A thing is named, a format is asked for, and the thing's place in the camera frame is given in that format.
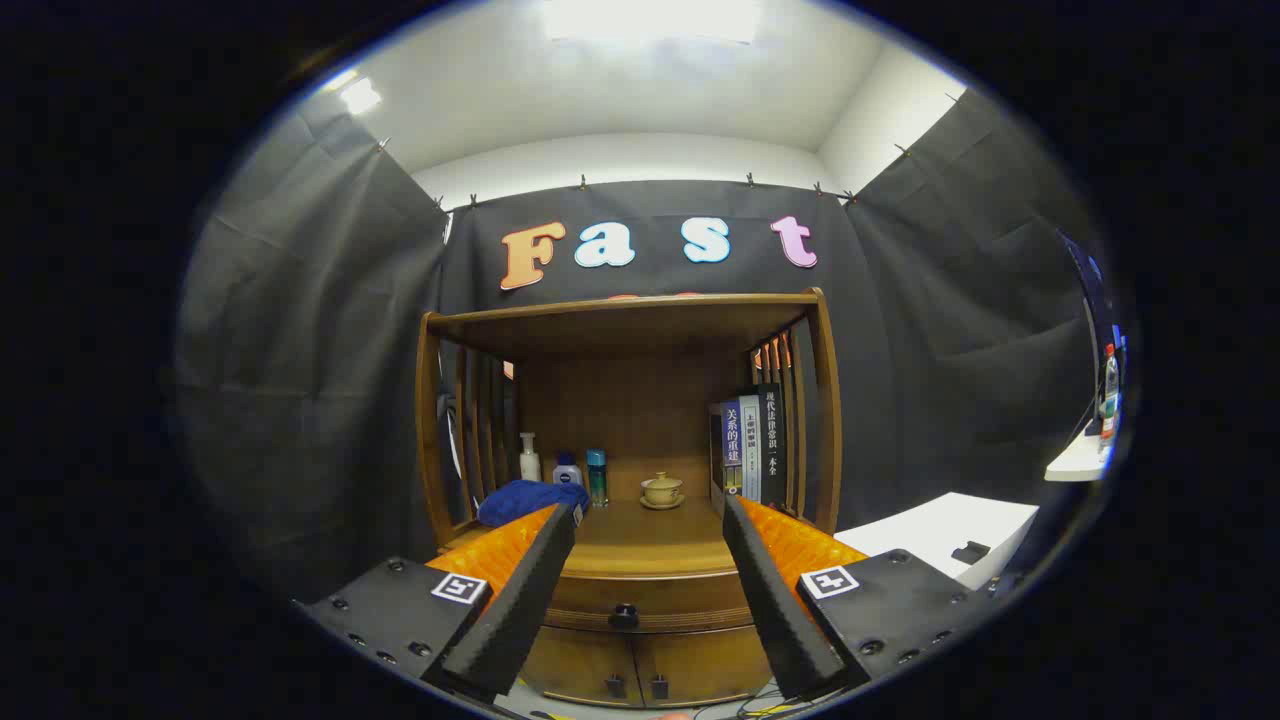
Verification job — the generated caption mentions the wooden countertop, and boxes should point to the wooden countertop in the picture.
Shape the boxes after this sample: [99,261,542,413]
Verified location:
[440,497,836,581]

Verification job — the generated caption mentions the wooden cabinet door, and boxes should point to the wooden cabinet door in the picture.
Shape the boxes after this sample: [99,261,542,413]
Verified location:
[520,628,636,706]
[633,625,776,704]

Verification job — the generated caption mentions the white storage box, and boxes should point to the white storage box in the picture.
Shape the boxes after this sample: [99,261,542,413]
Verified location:
[835,492,1041,591]

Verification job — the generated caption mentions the ceiling light panel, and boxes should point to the ceiling light panel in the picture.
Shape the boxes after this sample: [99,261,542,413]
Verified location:
[540,0,761,46]

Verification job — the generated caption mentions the clear bottle with red label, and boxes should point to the clear bottle with red label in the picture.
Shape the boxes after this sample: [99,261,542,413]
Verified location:
[1100,344,1121,446]

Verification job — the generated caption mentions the dark monitor screen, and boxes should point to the dark monitor screen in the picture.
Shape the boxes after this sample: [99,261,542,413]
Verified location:
[1060,230,1123,361]

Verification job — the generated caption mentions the black spine book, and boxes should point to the black spine book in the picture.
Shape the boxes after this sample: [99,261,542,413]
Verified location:
[757,383,788,509]

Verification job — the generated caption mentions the dark floor cables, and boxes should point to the dark floor cables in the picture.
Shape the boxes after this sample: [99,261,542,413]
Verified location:
[690,680,801,719]

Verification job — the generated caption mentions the white side table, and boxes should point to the white side table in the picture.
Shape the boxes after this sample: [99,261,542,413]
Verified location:
[1045,425,1111,483]

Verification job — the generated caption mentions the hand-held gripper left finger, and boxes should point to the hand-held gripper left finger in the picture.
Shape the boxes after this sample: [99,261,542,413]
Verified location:
[295,503,579,703]

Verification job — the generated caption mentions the black backdrop cloth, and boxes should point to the black backdrop cloth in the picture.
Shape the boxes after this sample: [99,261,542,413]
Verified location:
[175,88,1101,601]

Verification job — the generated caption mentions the wooden cabinet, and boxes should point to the wooden cabinet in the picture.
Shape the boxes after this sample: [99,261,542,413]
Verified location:
[415,288,843,709]

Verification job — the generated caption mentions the blue towel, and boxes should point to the blue towel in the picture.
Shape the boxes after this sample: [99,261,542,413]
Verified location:
[477,480,591,528]

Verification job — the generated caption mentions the wooden drawer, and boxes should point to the wooden drawer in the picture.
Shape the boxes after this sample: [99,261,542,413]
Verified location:
[545,570,758,634]

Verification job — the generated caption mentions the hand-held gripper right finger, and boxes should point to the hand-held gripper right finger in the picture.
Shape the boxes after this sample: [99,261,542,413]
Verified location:
[722,493,1001,701]

